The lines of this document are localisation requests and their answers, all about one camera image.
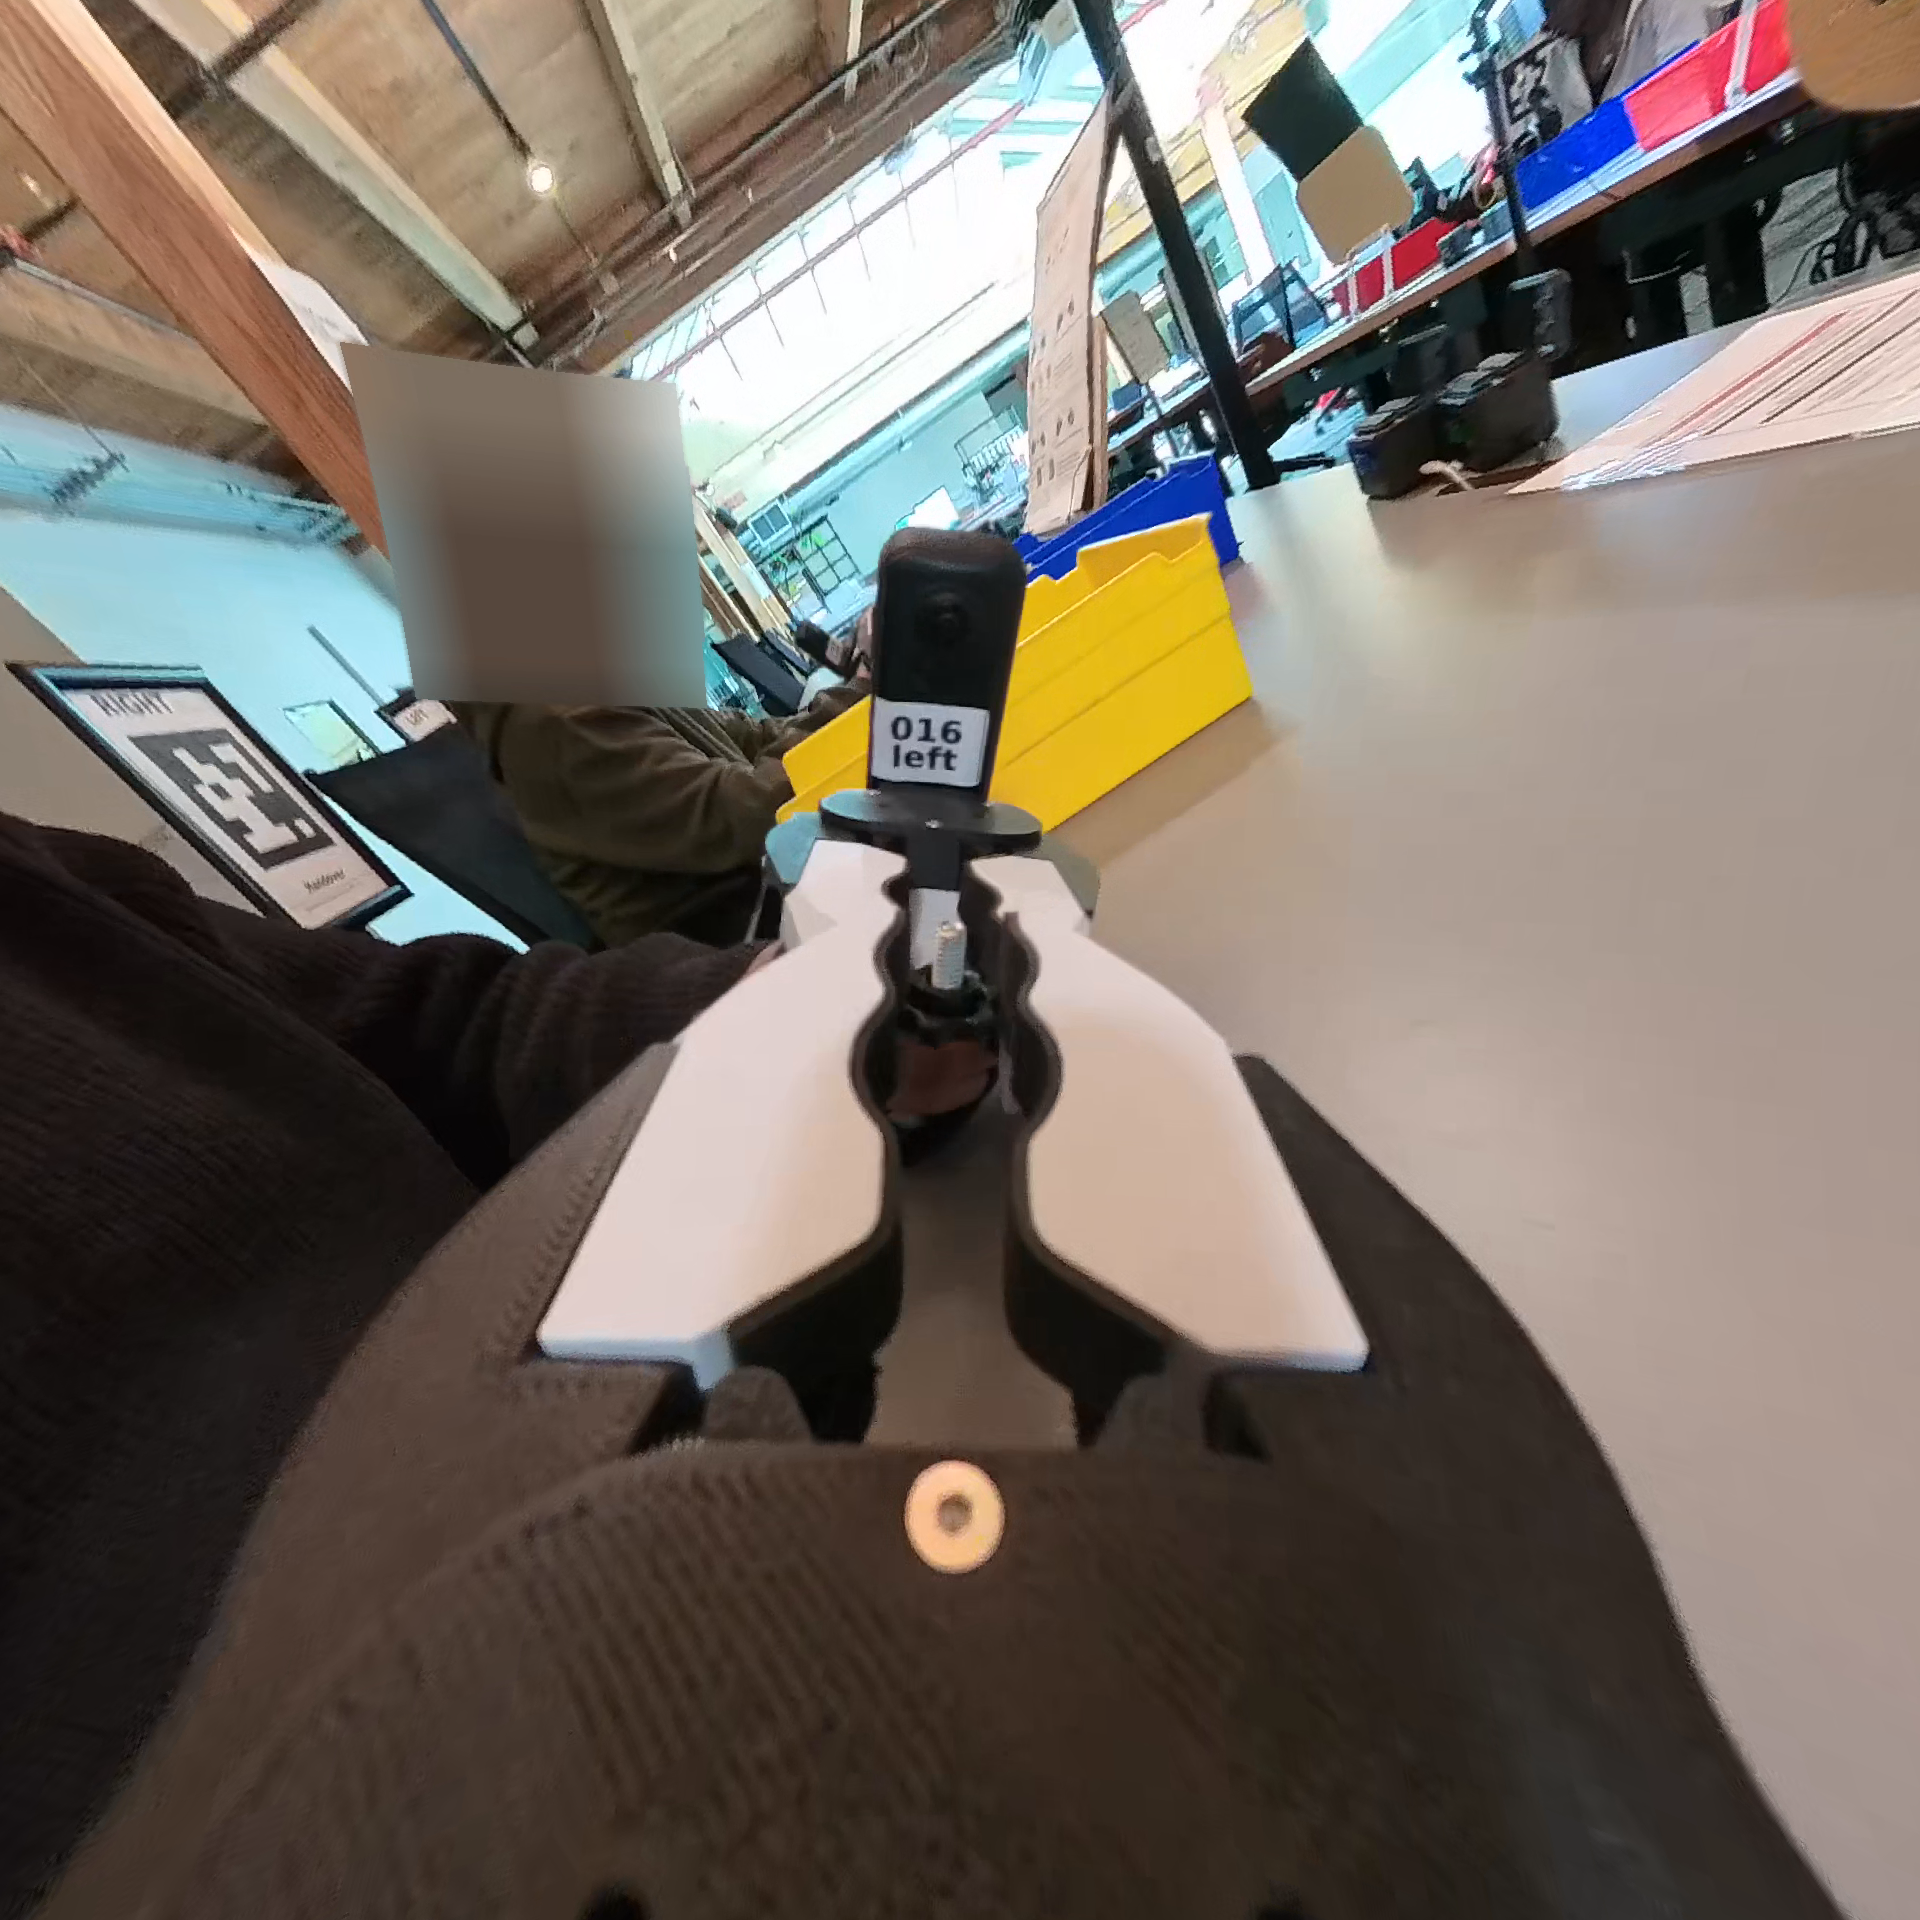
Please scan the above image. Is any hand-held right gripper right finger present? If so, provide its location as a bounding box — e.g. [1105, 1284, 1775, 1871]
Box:
[996, 914, 1375, 1373]

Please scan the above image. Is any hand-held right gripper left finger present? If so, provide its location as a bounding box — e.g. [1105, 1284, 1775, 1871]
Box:
[537, 921, 910, 1389]

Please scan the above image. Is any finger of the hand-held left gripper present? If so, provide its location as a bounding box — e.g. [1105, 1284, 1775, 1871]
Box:
[779, 837, 922, 980]
[967, 855, 1092, 962]

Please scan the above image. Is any black knob screw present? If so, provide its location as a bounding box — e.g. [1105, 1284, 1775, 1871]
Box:
[897, 920, 1003, 1048]

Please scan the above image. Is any person's left forearm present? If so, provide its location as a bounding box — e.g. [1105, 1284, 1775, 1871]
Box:
[359, 930, 771, 1194]

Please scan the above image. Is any person's left hand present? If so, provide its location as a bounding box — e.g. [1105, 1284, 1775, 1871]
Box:
[897, 1042, 1001, 1127]

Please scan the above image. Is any yellow plastic bin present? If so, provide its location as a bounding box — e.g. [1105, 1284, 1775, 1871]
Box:
[784, 515, 1258, 837]

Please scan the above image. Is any cardboard instruction board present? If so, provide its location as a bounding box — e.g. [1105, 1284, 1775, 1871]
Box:
[1024, 90, 1126, 538]

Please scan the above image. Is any black office chair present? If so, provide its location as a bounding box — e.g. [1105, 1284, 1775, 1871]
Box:
[307, 731, 601, 953]

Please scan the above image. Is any black vertical pole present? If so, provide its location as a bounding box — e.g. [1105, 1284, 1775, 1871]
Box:
[1073, 0, 1284, 490]

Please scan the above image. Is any black battery charger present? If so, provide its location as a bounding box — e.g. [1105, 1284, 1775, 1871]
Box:
[1441, 352, 1556, 473]
[1346, 397, 1449, 501]

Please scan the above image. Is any red plastic bin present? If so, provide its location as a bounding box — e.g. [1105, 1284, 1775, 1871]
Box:
[1334, 217, 1505, 314]
[1624, 28, 1798, 155]

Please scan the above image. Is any tan rounded board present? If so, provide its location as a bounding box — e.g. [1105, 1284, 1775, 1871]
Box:
[1295, 129, 1415, 252]
[1783, 0, 1920, 111]

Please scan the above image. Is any black panel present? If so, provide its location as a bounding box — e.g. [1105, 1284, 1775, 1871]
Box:
[1241, 37, 1369, 169]

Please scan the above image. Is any marker tag stand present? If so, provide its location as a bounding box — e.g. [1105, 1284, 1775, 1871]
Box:
[1476, 37, 1577, 367]

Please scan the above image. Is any long wooden desk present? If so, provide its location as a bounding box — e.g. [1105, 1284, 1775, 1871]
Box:
[1247, 66, 1920, 413]

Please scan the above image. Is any small blue plastic bin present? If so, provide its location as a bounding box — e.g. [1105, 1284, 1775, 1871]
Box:
[1511, 97, 1641, 208]

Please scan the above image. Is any printed paper sheet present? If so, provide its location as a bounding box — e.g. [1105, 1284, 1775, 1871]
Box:
[1506, 275, 1920, 496]

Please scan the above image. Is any wooden support post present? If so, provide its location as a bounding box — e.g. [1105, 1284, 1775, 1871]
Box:
[0, 0, 395, 548]

